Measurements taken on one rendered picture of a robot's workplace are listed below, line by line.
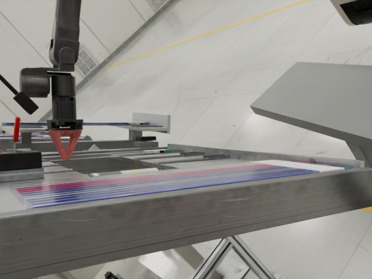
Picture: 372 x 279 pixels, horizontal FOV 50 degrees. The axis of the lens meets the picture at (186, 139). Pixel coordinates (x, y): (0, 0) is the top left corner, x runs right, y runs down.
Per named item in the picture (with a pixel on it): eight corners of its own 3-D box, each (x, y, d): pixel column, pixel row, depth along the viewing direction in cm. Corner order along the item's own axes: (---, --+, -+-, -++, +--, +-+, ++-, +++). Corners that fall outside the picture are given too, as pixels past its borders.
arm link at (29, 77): (75, 47, 92) (67, 50, 99) (21, 43, 87) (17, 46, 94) (75, 98, 94) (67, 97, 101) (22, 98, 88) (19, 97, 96)
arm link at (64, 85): (77, 71, 95) (72, 74, 100) (47, 70, 92) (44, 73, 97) (78, 100, 95) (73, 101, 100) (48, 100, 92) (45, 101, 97)
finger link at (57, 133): (54, 161, 93) (53, 122, 92) (47, 159, 99) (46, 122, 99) (83, 160, 96) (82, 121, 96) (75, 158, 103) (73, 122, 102)
